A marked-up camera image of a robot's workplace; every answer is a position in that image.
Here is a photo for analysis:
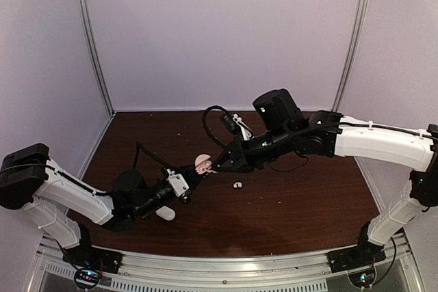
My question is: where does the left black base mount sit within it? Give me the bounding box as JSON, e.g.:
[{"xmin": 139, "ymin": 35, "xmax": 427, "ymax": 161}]
[{"xmin": 62, "ymin": 224, "xmax": 123, "ymax": 274}]

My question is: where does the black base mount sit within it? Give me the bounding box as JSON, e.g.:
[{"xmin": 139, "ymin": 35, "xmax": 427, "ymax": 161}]
[
  {"xmin": 62, "ymin": 224, "xmax": 123, "ymax": 274},
  {"xmin": 327, "ymin": 222, "xmax": 386, "ymax": 273}
]

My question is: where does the left aluminium corner post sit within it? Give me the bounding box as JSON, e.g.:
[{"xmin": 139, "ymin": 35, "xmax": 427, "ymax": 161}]
[{"xmin": 78, "ymin": 0, "xmax": 116, "ymax": 116}]

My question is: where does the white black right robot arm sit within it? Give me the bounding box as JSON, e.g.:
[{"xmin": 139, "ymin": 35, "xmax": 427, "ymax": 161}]
[{"xmin": 212, "ymin": 89, "xmax": 437, "ymax": 266}]

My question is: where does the black braided cable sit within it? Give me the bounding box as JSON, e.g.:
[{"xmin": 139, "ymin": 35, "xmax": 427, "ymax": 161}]
[
  {"xmin": 133, "ymin": 140, "xmax": 179, "ymax": 176},
  {"xmin": 201, "ymin": 105, "xmax": 237, "ymax": 151}
]

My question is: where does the white oval charging case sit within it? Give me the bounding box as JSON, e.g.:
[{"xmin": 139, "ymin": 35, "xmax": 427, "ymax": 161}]
[{"xmin": 155, "ymin": 206, "xmax": 176, "ymax": 222}]

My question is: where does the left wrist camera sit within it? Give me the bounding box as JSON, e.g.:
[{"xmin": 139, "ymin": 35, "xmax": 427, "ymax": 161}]
[{"xmin": 163, "ymin": 168, "xmax": 190, "ymax": 200}]

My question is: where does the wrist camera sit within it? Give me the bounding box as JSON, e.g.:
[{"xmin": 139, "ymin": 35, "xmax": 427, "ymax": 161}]
[
  {"xmin": 163, "ymin": 168, "xmax": 190, "ymax": 200},
  {"xmin": 220, "ymin": 114, "xmax": 255, "ymax": 142}
]

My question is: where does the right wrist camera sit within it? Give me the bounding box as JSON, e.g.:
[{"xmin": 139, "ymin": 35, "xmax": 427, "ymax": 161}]
[{"xmin": 220, "ymin": 114, "xmax": 255, "ymax": 142}]

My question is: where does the aluminium front frame rail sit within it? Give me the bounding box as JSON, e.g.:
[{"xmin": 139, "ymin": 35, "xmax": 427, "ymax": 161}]
[{"xmin": 32, "ymin": 232, "xmax": 425, "ymax": 292}]

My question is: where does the black left braided cable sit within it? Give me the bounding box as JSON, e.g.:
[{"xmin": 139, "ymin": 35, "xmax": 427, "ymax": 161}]
[{"xmin": 133, "ymin": 140, "xmax": 179, "ymax": 176}]

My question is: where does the pink earbud charging case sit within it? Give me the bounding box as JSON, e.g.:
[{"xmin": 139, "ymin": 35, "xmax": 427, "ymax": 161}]
[{"xmin": 194, "ymin": 154, "xmax": 214, "ymax": 175}]

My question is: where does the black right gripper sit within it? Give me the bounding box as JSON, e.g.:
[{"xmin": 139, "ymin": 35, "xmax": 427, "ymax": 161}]
[{"xmin": 211, "ymin": 124, "xmax": 296, "ymax": 172}]

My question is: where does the black right braided cable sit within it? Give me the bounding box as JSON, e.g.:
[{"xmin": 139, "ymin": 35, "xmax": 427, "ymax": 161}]
[{"xmin": 201, "ymin": 105, "xmax": 237, "ymax": 151}]

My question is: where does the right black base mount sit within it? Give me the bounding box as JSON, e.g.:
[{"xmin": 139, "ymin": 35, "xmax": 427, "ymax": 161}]
[{"xmin": 327, "ymin": 222, "xmax": 386, "ymax": 273}]

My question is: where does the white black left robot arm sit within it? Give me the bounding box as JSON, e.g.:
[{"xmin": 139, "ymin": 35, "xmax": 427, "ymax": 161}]
[{"xmin": 1, "ymin": 143, "xmax": 212, "ymax": 267}]

